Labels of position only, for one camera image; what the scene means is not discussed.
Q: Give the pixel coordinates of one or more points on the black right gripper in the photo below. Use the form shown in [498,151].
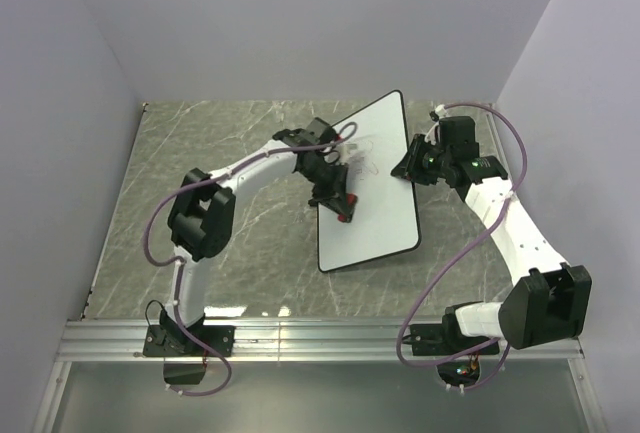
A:
[407,166]

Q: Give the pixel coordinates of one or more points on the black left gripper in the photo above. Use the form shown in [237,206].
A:
[336,193]

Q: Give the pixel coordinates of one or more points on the red whiteboard eraser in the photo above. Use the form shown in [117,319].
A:
[346,211]

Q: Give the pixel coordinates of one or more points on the white whiteboard black frame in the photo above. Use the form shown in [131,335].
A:
[386,218]

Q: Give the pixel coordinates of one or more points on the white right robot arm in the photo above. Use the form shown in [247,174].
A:
[549,297]

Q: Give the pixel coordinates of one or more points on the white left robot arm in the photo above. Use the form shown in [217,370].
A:
[202,215]

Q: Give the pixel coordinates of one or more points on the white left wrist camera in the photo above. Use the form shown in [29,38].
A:
[346,151]

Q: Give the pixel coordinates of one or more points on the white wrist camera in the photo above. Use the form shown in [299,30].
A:
[436,115]
[346,151]

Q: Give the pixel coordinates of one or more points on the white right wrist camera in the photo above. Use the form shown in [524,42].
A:
[436,115]

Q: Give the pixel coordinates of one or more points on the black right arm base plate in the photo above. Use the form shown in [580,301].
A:
[444,340]

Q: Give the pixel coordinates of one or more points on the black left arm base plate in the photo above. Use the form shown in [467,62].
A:
[161,342]

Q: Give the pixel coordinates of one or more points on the aluminium mounting rail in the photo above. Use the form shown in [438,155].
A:
[346,339]

